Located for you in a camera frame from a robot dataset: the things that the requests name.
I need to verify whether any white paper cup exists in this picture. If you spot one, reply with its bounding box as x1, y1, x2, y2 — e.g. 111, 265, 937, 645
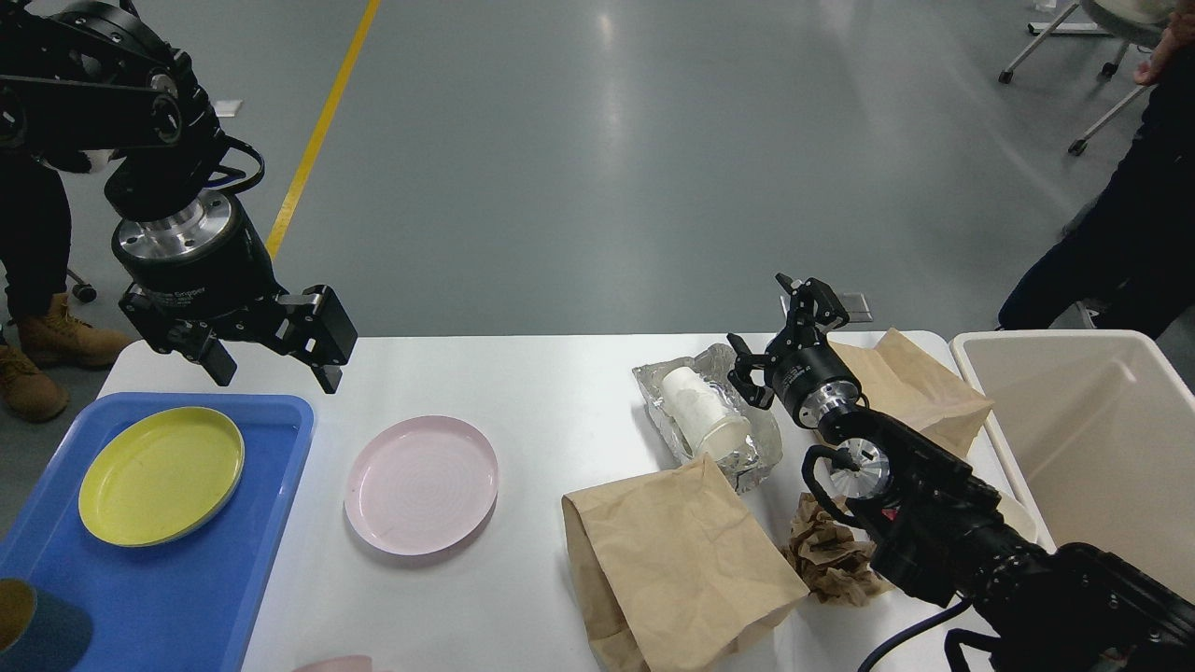
661, 366, 750, 460

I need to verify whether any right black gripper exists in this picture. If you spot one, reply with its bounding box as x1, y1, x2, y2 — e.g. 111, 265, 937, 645
727, 273, 863, 430

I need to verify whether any person in dark trousers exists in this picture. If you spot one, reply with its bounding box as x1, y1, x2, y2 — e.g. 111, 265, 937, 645
997, 1, 1194, 340

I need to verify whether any pink plate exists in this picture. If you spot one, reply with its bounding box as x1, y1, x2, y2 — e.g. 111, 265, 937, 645
343, 415, 500, 556

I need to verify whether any blue yellow cup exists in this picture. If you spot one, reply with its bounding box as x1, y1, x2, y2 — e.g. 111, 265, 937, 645
1, 578, 93, 671

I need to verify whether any grey floor plate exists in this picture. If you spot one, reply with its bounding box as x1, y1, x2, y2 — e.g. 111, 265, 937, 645
837, 292, 875, 324

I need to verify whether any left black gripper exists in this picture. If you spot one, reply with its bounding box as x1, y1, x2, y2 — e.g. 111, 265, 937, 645
111, 191, 359, 395

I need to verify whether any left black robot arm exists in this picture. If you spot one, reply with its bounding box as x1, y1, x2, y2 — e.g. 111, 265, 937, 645
4, 1, 359, 393

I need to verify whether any yellow plate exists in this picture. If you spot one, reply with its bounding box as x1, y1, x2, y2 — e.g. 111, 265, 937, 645
76, 407, 245, 548

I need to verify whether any person with tan boots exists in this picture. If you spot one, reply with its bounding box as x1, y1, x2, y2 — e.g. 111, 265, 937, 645
1, 155, 131, 424

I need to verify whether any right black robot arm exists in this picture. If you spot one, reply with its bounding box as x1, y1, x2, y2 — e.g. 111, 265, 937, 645
728, 273, 1194, 671

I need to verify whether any blue plastic tray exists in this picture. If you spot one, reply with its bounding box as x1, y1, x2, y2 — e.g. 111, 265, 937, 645
1, 392, 315, 671

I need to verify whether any beige plastic bin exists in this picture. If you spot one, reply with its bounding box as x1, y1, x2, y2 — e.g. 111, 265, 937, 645
951, 330, 1194, 599

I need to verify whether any rear brown paper bag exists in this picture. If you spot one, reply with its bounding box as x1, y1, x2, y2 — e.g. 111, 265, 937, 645
831, 329, 993, 458

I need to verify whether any clear plastic wrapper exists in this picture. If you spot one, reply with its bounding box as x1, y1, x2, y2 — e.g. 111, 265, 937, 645
631, 343, 782, 494

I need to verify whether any pink cup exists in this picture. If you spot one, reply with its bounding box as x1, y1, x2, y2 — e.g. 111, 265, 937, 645
293, 654, 374, 672

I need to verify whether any rolling chair base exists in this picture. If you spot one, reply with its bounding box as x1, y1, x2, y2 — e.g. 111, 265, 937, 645
995, 1, 1178, 158

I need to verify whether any crumpled brown paper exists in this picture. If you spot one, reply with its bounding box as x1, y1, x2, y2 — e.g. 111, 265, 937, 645
780, 493, 893, 607

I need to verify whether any large brown paper bag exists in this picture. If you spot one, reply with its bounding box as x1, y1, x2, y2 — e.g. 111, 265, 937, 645
562, 456, 809, 671

